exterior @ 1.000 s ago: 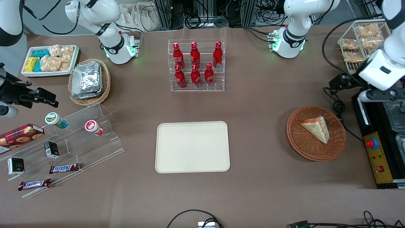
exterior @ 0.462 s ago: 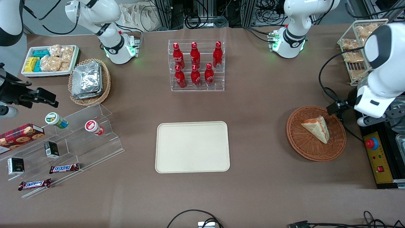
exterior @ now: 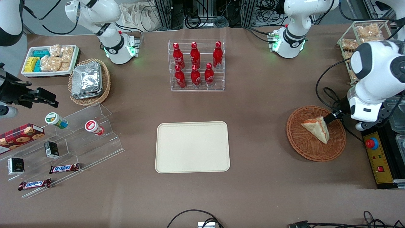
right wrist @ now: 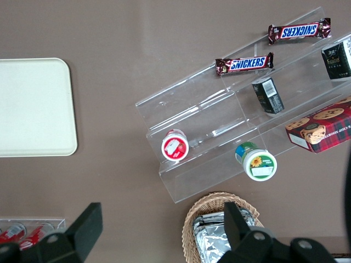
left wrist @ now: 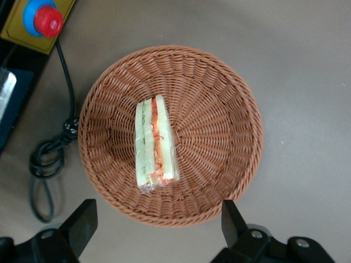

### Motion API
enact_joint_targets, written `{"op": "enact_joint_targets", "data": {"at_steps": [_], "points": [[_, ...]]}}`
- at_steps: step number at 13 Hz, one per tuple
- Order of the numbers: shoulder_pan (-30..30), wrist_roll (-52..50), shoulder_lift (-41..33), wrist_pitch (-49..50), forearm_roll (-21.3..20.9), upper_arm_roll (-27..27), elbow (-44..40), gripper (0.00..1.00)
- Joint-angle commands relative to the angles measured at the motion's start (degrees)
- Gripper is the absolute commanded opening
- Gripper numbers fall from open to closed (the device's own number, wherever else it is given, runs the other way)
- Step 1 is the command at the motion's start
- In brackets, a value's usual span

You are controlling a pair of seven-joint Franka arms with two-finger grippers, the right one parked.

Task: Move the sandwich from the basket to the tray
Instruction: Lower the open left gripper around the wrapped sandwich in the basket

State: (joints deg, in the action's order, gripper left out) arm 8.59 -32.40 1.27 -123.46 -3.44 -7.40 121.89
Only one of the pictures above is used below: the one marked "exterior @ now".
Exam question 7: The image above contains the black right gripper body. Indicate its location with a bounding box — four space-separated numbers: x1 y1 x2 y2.
0 73 38 105

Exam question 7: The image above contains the triangle sandwich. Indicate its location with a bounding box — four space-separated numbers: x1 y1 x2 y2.
301 116 330 144

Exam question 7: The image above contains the white rectangular snack tray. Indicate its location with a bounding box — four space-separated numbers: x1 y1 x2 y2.
21 45 80 78

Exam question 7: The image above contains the round brown wicker basket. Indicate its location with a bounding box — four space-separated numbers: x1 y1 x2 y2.
286 105 347 162

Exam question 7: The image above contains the oval light wicker basket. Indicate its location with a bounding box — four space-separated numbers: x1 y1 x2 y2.
68 58 111 106

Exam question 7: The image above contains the beige plastic tray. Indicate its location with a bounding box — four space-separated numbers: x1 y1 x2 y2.
155 121 231 174

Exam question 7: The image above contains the green lid cup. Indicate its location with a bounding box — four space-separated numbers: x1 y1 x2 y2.
45 112 69 129

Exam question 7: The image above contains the clear plastic container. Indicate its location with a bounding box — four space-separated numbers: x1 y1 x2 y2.
389 100 405 132
396 133 405 159

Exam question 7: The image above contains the yellow snack packet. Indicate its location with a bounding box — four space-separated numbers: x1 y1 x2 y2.
24 57 40 73

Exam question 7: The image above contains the red tartan cookie box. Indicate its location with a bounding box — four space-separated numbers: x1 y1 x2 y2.
0 123 45 155

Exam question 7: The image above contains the silver foil packet stack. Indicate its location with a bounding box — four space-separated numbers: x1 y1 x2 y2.
71 62 103 99

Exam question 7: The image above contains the yellow control panel box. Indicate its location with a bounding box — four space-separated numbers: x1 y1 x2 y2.
363 131 395 185

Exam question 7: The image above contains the small black box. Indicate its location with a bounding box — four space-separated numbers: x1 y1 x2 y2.
44 141 60 159
7 157 25 175

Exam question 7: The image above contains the red lid cup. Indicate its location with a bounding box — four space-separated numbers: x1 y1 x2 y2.
84 120 105 136

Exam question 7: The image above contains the clear acrylic stepped display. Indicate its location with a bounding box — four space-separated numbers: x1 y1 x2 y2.
0 102 125 199

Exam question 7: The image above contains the brown Snickers bar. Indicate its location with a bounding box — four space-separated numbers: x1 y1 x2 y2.
18 178 52 191
49 163 80 174

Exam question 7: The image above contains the beige cloth bag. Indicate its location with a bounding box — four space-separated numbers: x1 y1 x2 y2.
119 3 159 32

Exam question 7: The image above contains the red cola bottle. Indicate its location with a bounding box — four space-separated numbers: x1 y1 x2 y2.
175 65 186 89
173 42 185 69
213 41 223 69
190 64 201 88
190 41 201 68
204 63 215 87

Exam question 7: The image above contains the clear acrylic bottle rack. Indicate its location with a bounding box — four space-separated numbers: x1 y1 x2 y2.
168 39 225 92

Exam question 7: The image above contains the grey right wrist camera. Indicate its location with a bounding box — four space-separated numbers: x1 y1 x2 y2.
0 105 18 118

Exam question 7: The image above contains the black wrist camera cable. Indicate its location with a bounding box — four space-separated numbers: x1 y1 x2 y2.
316 59 352 111

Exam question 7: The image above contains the white wire rack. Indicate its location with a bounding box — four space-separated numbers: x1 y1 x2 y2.
337 20 394 86

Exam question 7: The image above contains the black cable with connector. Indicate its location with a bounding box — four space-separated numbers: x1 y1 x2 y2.
288 211 405 228

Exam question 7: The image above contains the black cable bundle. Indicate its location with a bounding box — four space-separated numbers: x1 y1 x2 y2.
255 0 288 26
185 13 228 29

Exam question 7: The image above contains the aluminium frame post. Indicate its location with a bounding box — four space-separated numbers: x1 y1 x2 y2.
242 0 255 27
153 0 173 30

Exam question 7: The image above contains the black looped cable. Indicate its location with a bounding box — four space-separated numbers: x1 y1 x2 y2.
167 210 223 228

